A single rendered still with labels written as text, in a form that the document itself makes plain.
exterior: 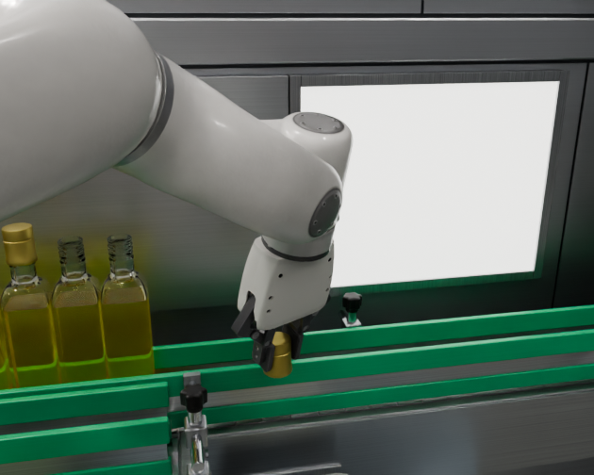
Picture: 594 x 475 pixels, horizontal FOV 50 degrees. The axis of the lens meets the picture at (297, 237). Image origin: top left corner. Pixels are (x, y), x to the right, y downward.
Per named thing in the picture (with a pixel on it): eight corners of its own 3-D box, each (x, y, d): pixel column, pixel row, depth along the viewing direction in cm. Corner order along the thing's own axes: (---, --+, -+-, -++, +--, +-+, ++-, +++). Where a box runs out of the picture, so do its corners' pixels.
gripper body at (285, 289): (313, 204, 72) (298, 283, 78) (238, 223, 66) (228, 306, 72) (356, 237, 67) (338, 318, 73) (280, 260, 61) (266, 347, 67)
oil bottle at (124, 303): (157, 404, 89) (146, 263, 82) (157, 428, 84) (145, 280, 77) (117, 409, 88) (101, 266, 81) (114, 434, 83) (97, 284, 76)
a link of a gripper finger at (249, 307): (275, 268, 68) (290, 295, 73) (221, 315, 67) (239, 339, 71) (282, 273, 68) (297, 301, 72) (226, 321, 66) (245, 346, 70)
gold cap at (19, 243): (40, 254, 78) (35, 221, 77) (35, 265, 75) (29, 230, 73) (9, 256, 77) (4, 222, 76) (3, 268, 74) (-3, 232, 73)
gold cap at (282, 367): (298, 370, 76) (297, 338, 74) (274, 382, 74) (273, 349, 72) (280, 359, 79) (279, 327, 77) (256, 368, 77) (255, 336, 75)
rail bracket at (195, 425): (206, 425, 84) (201, 341, 79) (216, 518, 68) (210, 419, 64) (183, 428, 83) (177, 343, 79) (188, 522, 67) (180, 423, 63)
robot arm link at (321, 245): (316, 189, 71) (312, 210, 72) (251, 204, 66) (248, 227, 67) (361, 221, 66) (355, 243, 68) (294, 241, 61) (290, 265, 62)
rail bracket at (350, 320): (352, 355, 102) (354, 280, 98) (365, 378, 96) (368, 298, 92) (328, 358, 102) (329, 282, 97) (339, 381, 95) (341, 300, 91)
